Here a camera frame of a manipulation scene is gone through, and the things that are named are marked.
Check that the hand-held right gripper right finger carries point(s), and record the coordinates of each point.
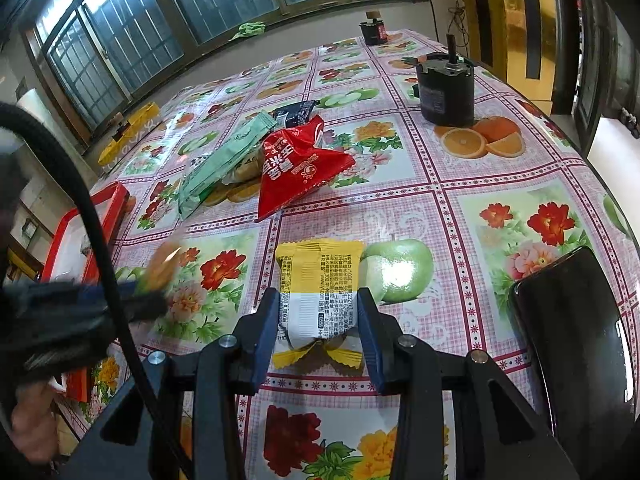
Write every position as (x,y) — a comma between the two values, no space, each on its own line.
(370,340)

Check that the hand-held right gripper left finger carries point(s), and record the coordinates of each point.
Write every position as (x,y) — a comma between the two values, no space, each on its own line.
(267,335)

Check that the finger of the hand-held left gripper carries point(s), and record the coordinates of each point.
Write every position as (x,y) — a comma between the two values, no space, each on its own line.
(145,305)

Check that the yellow white snack packet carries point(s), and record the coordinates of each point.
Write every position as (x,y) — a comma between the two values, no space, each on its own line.
(315,285)

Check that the red rimmed white tray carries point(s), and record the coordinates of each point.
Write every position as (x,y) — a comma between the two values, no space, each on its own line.
(62,237)

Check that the green snack packet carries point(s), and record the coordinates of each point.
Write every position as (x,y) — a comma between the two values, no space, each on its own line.
(220,165)

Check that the red snack packet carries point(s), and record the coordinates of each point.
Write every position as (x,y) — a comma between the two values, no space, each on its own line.
(300,170)

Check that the dark blue snack packet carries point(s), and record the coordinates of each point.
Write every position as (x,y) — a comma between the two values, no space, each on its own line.
(297,112)

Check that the person's left hand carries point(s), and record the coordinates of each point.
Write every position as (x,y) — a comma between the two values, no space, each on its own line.
(31,422)

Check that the black device with knob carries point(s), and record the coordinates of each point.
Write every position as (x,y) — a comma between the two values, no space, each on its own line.
(119,132)

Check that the yellow patterned cardboard box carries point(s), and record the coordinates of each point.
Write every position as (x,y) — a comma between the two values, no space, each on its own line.
(134,129)

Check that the glossy black chair back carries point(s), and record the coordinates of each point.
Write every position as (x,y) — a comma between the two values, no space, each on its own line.
(575,360)

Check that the black cylinder device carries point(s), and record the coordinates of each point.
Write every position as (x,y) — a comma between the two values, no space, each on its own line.
(445,95)

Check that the green cloth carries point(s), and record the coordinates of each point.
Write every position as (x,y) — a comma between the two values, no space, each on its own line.
(247,30)

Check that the small black device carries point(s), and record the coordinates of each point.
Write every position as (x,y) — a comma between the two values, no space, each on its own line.
(374,32)

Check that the barred wooden frame window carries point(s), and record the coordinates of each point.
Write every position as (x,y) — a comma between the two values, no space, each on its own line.
(130,35)

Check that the gold wall panel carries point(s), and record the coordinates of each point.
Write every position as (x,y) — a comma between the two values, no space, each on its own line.
(515,35)

